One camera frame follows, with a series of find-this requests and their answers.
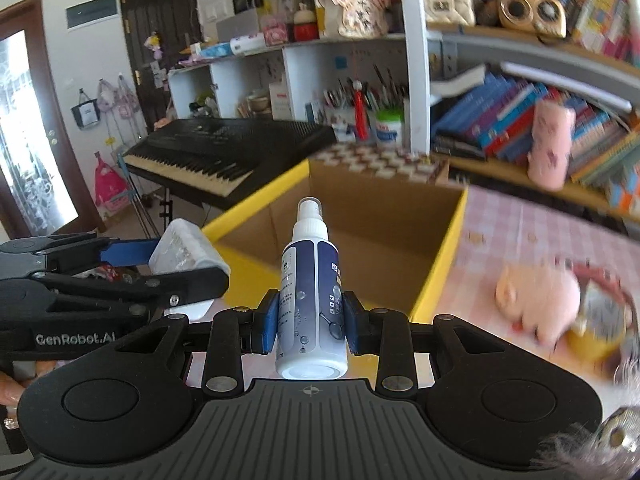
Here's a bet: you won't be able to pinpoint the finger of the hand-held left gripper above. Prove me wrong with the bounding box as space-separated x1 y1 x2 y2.
30 266 232 317
0 232 163 281

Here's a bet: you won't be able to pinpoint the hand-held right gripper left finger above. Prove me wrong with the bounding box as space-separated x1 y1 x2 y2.
116 290 281 394

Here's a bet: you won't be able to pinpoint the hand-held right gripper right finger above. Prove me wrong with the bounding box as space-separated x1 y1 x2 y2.
343 291 506 394

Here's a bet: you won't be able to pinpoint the white blue spray bottle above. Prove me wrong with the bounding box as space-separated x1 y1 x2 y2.
275 197 348 381

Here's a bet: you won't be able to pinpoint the yellow cardboard box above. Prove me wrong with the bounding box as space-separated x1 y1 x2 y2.
202 157 471 323

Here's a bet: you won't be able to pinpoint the pink plush pig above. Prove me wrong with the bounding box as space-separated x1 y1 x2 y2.
495 259 583 347

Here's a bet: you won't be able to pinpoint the items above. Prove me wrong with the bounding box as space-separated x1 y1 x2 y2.
542 407 640 480

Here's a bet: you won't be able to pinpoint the pink checked desktop cloth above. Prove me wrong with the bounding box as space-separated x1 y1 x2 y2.
185 182 640 413

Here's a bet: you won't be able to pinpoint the person's left hand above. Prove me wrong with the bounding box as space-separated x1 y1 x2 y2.
0 359 57 432

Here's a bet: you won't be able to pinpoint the black keyboard stand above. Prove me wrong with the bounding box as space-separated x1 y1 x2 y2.
127 170 211 242

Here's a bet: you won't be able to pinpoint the pink backpack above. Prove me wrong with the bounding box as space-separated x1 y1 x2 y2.
95 152 132 214

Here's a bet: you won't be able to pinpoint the black electronic keyboard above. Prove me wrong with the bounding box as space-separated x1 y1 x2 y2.
122 119 337 210

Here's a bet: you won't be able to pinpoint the navy white tote bag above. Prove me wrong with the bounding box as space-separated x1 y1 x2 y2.
71 87 101 132

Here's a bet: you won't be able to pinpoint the small pink hanging bag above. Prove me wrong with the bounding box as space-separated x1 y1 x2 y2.
117 75 141 119
97 80 119 114

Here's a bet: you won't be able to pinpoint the brown checkered board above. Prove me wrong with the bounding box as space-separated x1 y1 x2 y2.
310 141 451 186

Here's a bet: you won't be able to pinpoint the white jar green lid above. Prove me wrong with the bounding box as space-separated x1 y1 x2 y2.
375 108 405 147

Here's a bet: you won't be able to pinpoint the white box red label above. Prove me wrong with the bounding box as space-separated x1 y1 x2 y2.
269 80 294 121

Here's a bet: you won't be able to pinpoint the black notebooks stack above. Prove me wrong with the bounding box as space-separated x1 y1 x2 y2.
432 135 489 162

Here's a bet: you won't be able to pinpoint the small hanging doll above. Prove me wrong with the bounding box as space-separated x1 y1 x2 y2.
144 32 166 61

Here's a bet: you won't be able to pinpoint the red tassel ornament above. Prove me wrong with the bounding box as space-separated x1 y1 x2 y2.
352 79 369 142

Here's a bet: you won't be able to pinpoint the bunch of pens and brushes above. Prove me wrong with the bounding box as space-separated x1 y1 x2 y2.
321 62 408 112

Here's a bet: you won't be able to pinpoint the dark brown door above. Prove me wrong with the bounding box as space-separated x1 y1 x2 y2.
116 0 203 136

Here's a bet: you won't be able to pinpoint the white wipes pack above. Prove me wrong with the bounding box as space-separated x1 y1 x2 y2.
230 32 267 56

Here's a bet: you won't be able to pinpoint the grey white box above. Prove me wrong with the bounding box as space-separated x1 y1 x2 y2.
216 7 261 43

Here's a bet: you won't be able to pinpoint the row of shelf books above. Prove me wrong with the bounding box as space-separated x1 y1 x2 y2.
470 0 640 61
432 72 640 217

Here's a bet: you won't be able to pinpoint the small pink box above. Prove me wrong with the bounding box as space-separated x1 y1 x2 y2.
262 22 292 47

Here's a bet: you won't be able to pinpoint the pink printed cup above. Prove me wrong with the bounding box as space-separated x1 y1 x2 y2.
527 100 576 192

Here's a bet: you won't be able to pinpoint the white and wood desk shelf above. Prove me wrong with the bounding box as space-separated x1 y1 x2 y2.
167 0 640 233

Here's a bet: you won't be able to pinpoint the red round figurine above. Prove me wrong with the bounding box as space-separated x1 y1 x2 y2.
293 2 320 42

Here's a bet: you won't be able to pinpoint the white rabbit plush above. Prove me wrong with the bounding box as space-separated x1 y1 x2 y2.
320 0 392 39

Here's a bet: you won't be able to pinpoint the white lamp bar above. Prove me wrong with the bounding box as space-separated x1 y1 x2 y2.
500 61 634 112

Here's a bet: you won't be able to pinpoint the wooden retro radio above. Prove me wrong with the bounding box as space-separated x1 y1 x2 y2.
497 0 568 41

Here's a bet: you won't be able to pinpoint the glass door brown frame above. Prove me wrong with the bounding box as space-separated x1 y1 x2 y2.
0 0 106 241

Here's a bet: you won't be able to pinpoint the grey wall panel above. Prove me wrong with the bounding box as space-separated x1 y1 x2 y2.
65 0 119 29

